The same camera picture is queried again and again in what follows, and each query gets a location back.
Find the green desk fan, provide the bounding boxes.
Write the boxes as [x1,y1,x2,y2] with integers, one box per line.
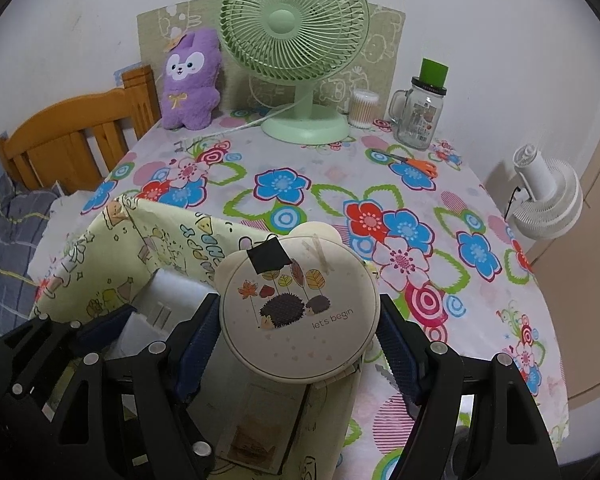
[219,0,370,146]

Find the white fan cable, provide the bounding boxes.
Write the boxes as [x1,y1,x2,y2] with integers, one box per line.
[180,102,296,146]

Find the cotton swab jar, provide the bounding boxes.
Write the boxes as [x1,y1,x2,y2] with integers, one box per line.
[348,88,379,129]

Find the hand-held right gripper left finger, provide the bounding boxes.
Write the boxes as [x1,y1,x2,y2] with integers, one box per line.
[65,292,222,480]

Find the round cream bear case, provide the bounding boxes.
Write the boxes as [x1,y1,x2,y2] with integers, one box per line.
[214,221,381,380]

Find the purple plush toy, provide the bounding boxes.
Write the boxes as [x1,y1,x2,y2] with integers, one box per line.
[160,28,224,131]

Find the white cloth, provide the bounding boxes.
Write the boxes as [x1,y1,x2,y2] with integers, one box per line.
[27,187,106,286]

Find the black fan cable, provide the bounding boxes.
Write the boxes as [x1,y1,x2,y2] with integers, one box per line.
[503,186,526,221]

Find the blue plaid blanket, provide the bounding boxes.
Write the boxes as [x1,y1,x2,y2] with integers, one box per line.
[0,170,61,341]

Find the floral tablecloth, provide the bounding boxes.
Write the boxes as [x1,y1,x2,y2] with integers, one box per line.
[32,115,571,480]

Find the yellow printed storage box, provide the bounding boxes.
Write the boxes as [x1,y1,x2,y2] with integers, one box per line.
[30,194,381,480]

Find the wooden bed headboard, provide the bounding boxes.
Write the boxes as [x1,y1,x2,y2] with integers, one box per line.
[0,65,162,193]

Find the white charger adapter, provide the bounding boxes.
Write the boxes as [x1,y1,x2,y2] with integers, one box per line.
[132,285,178,331]

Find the beige printed board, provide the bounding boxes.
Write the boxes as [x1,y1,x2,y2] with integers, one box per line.
[136,0,407,111]

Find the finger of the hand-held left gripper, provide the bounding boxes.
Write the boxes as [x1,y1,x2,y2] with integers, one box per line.
[191,435,216,480]
[0,305,133,411]

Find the white floor fan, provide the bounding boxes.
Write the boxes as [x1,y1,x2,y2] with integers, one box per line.
[510,143,584,241]

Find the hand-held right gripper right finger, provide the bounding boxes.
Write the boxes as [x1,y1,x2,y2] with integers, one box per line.
[377,294,563,480]

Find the glass jar mug green lid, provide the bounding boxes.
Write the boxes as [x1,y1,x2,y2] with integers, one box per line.
[388,58,448,150]

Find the orange handled scissors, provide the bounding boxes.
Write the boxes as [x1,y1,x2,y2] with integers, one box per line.
[375,149,439,179]

